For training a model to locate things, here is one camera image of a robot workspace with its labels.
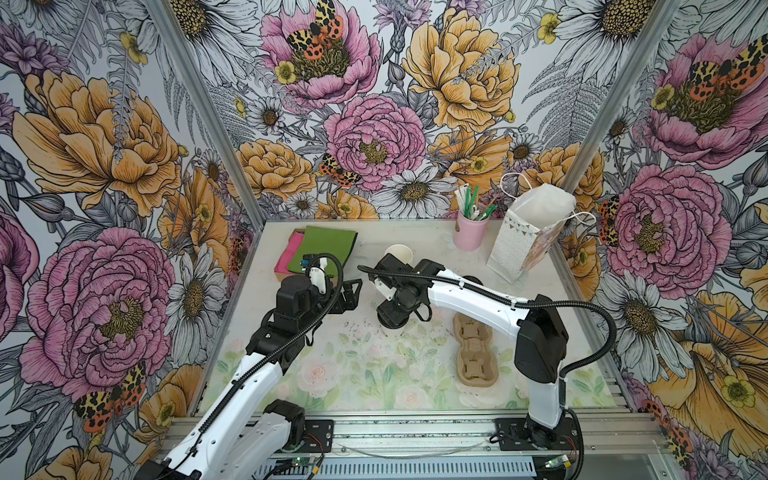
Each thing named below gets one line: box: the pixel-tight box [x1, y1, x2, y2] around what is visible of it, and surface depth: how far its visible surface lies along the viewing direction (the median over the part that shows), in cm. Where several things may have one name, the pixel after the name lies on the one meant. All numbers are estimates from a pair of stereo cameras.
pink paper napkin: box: [274, 231, 305, 274], surface depth 113 cm
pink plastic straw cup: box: [453, 211, 490, 251], surface depth 111 cm
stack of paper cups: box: [385, 244, 413, 265], surface depth 98 cm
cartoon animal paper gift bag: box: [486, 182, 577, 284], surface depth 98 cm
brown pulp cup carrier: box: [452, 312, 499, 388], surface depth 85 cm
